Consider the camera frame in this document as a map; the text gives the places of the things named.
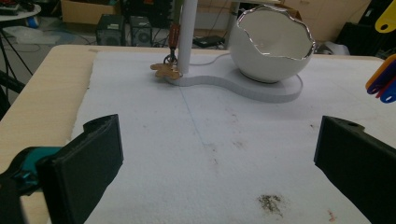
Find white metal desk frame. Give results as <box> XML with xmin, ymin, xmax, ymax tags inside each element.
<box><xmin>225</xmin><ymin>0</ymin><xmax>241</xmax><ymax>49</ymax></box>

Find white key stand with pole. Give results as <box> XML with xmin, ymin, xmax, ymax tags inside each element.
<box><xmin>166</xmin><ymin>0</ymin><xmax>304</xmax><ymax>105</ymax></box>

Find bright blue key tag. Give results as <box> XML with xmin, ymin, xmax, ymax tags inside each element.
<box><xmin>379</xmin><ymin>87</ymin><xmax>396</xmax><ymax>105</ymax></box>

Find keys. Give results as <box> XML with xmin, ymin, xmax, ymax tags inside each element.
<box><xmin>149</xmin><ymin>0</ymin><xmax>185</xmax><ymax>81</ymax></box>

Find white foam mat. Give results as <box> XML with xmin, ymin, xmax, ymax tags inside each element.
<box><xmin>46</xmin><ymin>50</ymin><xmax>396</xmax><ymax>224</ymax></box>

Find cardboard box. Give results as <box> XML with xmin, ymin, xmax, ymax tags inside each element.
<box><xmin>60</xmin><ymin>0</ymin><xmax>120</xmax><ymax>25</ymax></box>

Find yellow key tag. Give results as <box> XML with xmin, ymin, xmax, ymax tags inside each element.
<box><xmin>375</xmin><ymin>0</ymin><xmax>396</xmax><ymax>34</ymax></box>

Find red key tag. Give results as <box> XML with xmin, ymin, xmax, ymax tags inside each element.
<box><xmin>375</xmin><ymin>83</ymin><xmax>396</xmax><ymax>99</ymax></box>

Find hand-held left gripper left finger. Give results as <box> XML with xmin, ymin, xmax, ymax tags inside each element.
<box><xmin>35</xmin><ymin>113</ymin><xmax>125</xmax><ymax>224</ymax></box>

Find dark blue key tag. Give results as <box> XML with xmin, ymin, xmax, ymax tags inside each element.
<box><xmin>367</xmin><ymin>60</ymin><xmax>396</xmax><ymax>95</ymax></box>

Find white round side table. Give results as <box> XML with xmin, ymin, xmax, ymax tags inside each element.
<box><xmin>0</xmin><ymin>3</ymin><xmax>42</xmax><ymax>22</ymax></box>

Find black power adapter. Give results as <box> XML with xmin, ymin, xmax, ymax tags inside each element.
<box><xmin>192</xmin><ymin>35</ymin><xmax>225</xmax><ymax>49</ymax></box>

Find black computer box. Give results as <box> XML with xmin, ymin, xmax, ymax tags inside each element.
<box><xmin>129</xmin><ymin>16</ymin><xmax>153</xmax><ymax>48</ymax></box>
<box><xmin>95</xmin><ymin>13</ymin><xmax>126</xmax><ymax>47</ymax></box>

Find black tripod stand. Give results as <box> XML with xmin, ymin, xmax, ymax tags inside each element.
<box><xmin>0</xmin><ymin>27</ymin><xmax>34</xmax><ymax>119</ymax></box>

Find light wooden cabinet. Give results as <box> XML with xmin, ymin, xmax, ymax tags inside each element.
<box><xmin>283</xmin><ymin>0</ymin><xmax>372</xmax><ymax>43</ymax></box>

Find white eggshell-shaped ceramic bowl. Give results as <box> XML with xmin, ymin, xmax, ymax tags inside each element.
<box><xmin>229</xmin><ymin>4</ymin><xmax>317</xmax><ymax>84</ymax></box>

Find white plastic bag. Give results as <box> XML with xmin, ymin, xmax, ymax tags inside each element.
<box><xmin>3</xmin><ymin>25</ymin><xmax>60</xmax><ymax>45</ymax></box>

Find white cable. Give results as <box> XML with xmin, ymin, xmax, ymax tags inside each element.
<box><xmin>190</xmin><ymin>51</ymin><xmax>232</xmax><ymax>66</ymax></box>

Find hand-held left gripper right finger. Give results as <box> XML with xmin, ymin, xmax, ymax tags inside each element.
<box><xmin>313</xmin><ymin>115</ymin><xmax>396</xmax><ymax>224</ymax></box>

